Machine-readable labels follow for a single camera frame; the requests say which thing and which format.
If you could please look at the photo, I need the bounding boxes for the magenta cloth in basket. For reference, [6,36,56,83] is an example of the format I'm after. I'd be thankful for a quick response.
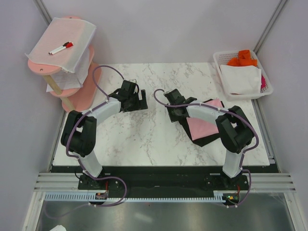
[261,75,266,89]

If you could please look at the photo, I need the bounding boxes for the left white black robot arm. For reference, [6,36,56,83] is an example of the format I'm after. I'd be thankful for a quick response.
[61,80,148,189]

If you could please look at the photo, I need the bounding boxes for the white paper sheets on stand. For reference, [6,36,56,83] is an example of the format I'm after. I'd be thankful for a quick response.
[46,48,89,92]

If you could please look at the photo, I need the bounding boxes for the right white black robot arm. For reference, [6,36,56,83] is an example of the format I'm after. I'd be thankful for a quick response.
[164,89,257,190]

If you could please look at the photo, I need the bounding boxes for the white folded cloth in basket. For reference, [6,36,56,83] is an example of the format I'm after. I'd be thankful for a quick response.
[220,65,262,95]

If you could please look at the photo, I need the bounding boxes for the orange cloth in basket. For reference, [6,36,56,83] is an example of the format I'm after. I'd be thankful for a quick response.
[227,50,257,67]

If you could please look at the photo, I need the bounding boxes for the white mesh cloth on stand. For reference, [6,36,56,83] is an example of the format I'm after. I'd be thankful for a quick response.
[27,17,97,73]

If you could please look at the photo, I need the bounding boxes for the white plastic laundry basket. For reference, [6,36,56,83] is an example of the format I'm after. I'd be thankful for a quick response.
[213,50,273,101]

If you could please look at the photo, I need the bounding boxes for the black capped white marker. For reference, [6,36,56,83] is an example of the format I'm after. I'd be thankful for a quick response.
[48,42,69,55]

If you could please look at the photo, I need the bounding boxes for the black cloth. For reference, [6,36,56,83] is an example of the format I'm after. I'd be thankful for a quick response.
[178,98,226,147]

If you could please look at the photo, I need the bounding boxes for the white slotted cable duct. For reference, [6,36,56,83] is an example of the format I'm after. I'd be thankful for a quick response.
[44,192,227,203]

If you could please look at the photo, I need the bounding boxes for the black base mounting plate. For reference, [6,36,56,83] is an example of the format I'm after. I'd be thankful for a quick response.
[77,166,248,192]

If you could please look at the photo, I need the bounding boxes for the pink t shirt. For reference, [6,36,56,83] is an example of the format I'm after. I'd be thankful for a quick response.
[186,99,223,141]

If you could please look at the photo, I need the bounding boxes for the red capped white marker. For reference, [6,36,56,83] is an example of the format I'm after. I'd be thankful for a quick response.
[51,42,73,55]

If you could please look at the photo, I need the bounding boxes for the pink tiered wooden stand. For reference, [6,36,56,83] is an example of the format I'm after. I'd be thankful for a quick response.
[28,16,101,112]

